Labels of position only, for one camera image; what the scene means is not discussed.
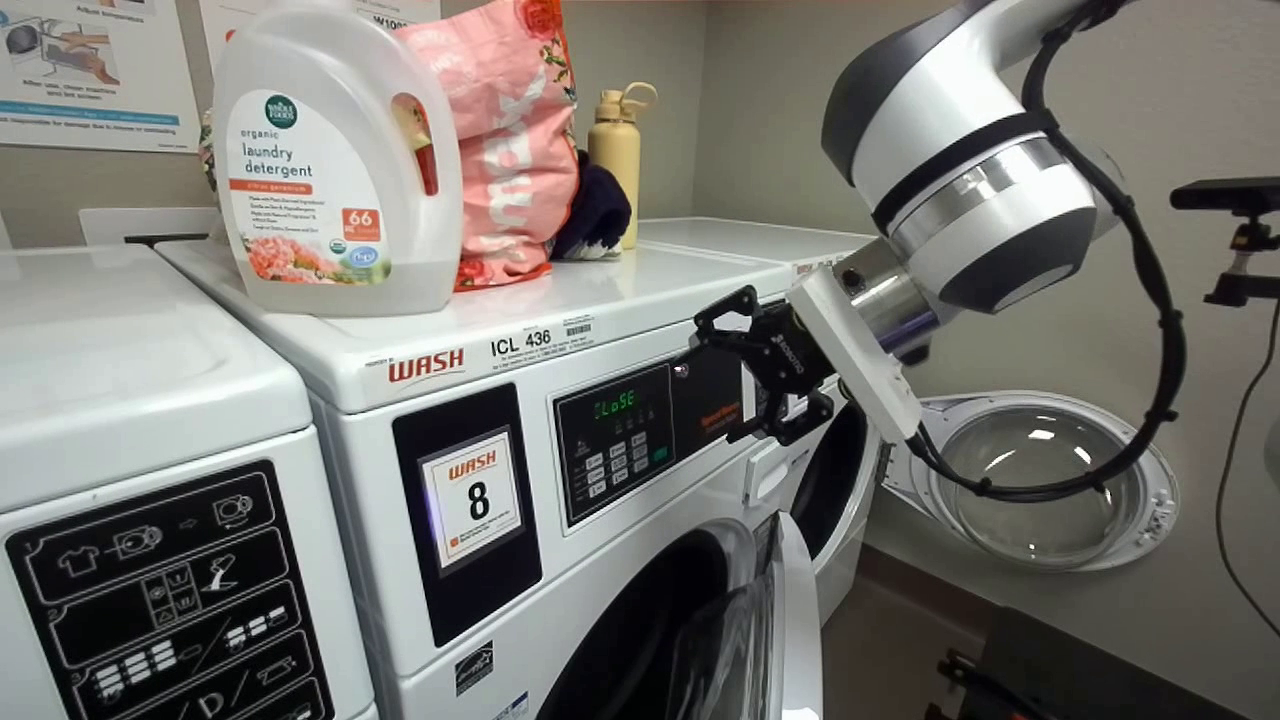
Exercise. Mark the white washer with WASH label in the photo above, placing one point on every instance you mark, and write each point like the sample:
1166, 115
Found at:
400, 585

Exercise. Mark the dark navy cloth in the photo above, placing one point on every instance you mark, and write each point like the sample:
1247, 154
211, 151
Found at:
595, 207

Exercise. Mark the black stand base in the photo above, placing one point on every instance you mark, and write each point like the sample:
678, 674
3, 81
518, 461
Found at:
1065, 674

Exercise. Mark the black washer control pad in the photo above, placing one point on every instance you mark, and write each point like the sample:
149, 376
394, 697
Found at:
627, 432

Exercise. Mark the black pictogram control panel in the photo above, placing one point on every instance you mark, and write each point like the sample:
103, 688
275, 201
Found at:
174, 601

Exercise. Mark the black payment reader panel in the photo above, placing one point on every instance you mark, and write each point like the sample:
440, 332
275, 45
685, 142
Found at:
469, 504

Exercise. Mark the round washer door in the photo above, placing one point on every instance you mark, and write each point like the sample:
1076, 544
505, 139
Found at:
1054, 492

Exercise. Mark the beige water bottle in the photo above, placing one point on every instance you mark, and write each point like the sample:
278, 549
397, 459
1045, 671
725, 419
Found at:
617, 146

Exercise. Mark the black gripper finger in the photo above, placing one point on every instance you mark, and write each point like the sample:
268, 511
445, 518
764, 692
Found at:
786, 429
725, 321

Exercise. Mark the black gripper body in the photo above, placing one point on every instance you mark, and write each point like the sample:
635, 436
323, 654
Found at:
788, 350

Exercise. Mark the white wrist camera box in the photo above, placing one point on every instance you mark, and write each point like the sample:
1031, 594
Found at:
863, 358

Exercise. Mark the pink floral bag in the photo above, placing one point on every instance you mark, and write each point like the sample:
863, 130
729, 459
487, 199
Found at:
515, 122

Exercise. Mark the black camera on stand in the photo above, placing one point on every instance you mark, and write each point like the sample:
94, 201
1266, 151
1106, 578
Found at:
1232, 201

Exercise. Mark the white laundry detergent jug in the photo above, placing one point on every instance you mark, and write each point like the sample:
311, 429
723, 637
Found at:
325, 172

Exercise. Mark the white washer with pictogram panel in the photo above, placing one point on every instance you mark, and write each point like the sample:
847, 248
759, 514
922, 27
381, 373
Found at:
135, 373

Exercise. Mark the instruction poster with blue stripe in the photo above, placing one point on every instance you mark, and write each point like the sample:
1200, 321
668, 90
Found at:
82, 65

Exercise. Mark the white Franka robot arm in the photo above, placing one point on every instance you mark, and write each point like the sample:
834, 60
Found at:
963, 146

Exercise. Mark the washer glass door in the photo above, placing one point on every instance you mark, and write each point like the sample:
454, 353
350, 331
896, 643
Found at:
792, 626

